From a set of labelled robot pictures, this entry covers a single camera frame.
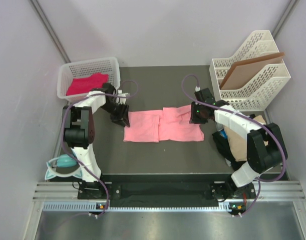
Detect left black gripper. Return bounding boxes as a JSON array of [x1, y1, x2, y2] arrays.
[[101, 101, 130, 128]]

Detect pink t-shirt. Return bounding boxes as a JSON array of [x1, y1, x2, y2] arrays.
[[123, 105, 204, 143]]

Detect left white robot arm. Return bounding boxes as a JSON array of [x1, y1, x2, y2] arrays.
[[61, 83, 131, 200]]

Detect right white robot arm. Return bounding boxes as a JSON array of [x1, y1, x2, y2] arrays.
[[190, 87, 288, 198]]

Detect black t-shirt with blue print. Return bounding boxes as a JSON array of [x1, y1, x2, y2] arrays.
[[212, 123, 246, 171]]

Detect beige folded t-shirt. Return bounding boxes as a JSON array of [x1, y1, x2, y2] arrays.
[[222, 114, 266, 162]]

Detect magenta folded t-shirt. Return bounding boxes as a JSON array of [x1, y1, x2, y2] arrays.
[[66, 73, 109, 96]]

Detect brown cardboard sheet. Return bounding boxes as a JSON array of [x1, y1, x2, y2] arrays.
[[219, 52, 285, 90]]

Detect white perforated file organizer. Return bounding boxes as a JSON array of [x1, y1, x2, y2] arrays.
[[209, 30, 291, 112]]

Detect white plastic mesh basket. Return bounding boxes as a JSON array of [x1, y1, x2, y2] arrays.
[[57, 57, 121, 102]]

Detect teal headphones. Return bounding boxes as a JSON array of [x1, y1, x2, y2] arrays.
[[44, 154, 82, 181]]

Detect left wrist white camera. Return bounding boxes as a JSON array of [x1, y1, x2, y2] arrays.
[[115, 90, 130, 105]]

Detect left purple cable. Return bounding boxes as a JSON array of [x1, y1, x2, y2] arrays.
[[61, 79, 139, 218]]

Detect purple cable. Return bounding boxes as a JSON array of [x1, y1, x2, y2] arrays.
[[61, 79, 139, 218], [181, 74, 288, 218]]

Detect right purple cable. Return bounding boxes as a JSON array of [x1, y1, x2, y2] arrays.
[[181, 74, 288, 218]]

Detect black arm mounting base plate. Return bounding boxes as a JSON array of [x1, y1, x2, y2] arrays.
[[77, 179, 258, 207]]

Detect aluminium frame rail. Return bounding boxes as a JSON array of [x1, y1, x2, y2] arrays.
[[33, 181, 305, 202]]

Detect grey slotted cable duct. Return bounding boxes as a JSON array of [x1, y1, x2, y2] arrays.
[[42, 201, 246, 213]]

